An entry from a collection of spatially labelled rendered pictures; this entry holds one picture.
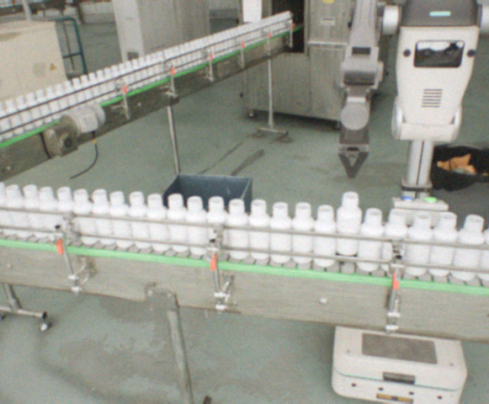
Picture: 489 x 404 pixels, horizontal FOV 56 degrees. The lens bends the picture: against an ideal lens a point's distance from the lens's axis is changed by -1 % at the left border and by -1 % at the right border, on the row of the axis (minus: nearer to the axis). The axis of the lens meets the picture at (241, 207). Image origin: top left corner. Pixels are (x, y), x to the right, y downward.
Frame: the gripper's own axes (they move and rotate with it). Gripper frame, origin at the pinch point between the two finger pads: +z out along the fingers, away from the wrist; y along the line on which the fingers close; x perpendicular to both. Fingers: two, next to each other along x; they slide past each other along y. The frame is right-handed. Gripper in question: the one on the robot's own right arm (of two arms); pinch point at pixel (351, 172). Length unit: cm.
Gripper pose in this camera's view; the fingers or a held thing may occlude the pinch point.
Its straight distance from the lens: 113.8
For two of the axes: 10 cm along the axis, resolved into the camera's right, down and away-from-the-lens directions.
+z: 0.6, 8.6, 5.0
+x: 9.7, 0.7, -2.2
